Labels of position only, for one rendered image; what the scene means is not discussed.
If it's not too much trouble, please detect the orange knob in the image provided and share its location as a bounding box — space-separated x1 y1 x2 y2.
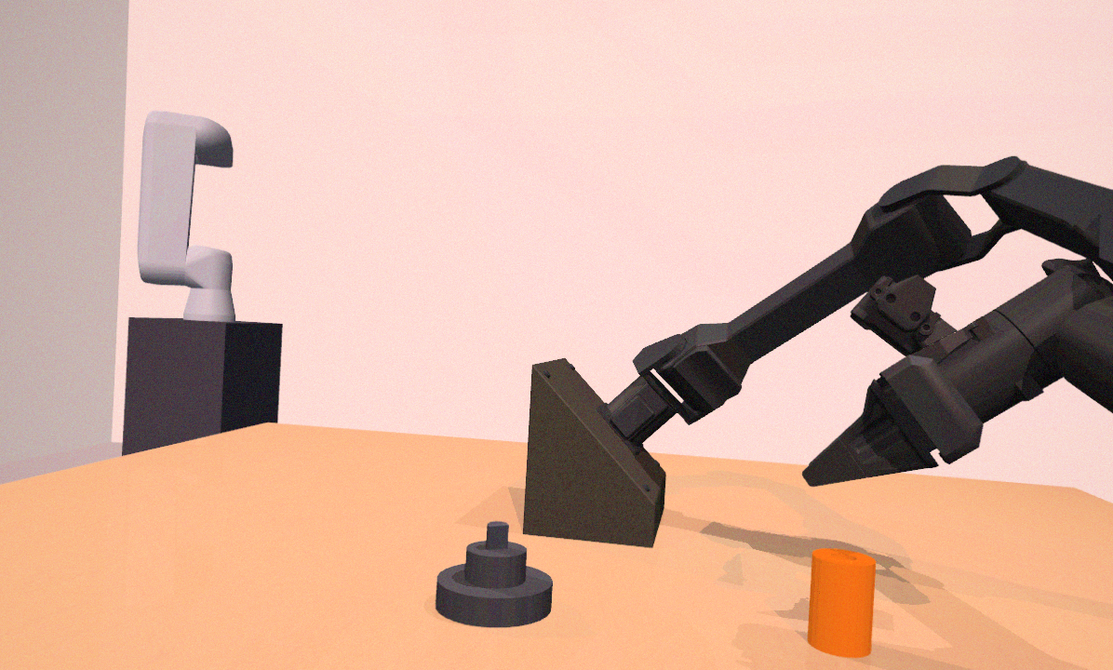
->
808 548 876 658

